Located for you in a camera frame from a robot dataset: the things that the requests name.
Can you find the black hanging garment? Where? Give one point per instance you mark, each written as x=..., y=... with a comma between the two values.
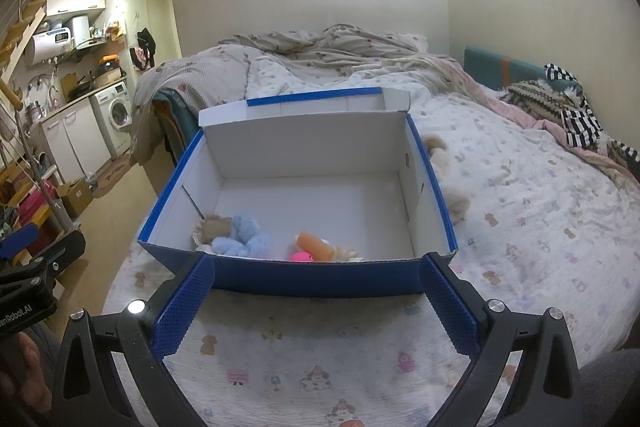
x=146, y=39

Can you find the white washing machine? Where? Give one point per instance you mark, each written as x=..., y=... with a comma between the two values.
x=115, y=109

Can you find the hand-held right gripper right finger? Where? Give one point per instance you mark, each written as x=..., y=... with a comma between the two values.
x=447, y=307

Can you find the person's left hand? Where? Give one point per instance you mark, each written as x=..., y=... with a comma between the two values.
x=25, y=372

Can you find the cream plush toy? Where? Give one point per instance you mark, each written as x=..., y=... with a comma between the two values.
x=345, y=253

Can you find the pink ball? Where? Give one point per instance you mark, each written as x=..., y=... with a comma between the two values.
x=301, y=257

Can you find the beige black knit blanket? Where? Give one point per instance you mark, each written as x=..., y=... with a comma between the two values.
x=530, y=99

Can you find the light blue plush toy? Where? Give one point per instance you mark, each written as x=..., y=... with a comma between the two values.
x=245, y=234

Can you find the orange soft toy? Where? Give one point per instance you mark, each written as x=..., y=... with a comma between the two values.
x=315, y=244

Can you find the teal headboard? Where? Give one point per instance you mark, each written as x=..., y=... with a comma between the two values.
x=490, y=67

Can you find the black white striped garment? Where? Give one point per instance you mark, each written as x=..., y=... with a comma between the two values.
x=580, y=117

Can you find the blue white cardboard box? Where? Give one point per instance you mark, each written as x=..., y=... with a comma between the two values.
x=310, y=202

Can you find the wooden stairs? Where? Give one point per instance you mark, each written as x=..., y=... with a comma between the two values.
x=20, y=32

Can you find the brown cardboard box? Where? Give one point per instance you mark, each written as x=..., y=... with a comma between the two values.
x=75, y=197

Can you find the brown beige plush toy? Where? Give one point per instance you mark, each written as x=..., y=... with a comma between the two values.
x=216, y=227

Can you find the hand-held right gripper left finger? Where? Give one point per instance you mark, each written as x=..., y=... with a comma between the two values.
x=185, y=312

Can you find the beige floor mat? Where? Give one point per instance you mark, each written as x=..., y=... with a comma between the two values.
x=112, y=174

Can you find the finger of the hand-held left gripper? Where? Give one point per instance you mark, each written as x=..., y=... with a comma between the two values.
x=17, y=242

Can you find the white wall cabinet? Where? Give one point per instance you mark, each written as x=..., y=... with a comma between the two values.
x=75, y=3

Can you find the white water heater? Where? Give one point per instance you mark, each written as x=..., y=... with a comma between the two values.
x=50, y=43

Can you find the beige fluffy plush toy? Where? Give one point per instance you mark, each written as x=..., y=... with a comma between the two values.
x=457, y=204

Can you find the pink blanket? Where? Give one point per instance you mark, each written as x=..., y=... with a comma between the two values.
x=590, y=157

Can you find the beige printed duvet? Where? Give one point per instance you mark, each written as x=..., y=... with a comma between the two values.
x=325, y=52

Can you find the pink storage bin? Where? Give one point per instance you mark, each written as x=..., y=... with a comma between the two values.
x=35, y=207

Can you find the white base cabinet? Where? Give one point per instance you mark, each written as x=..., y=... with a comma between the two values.
x=75, y=142

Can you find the printed white bedsheet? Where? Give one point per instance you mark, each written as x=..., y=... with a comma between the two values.
x=525, y=207

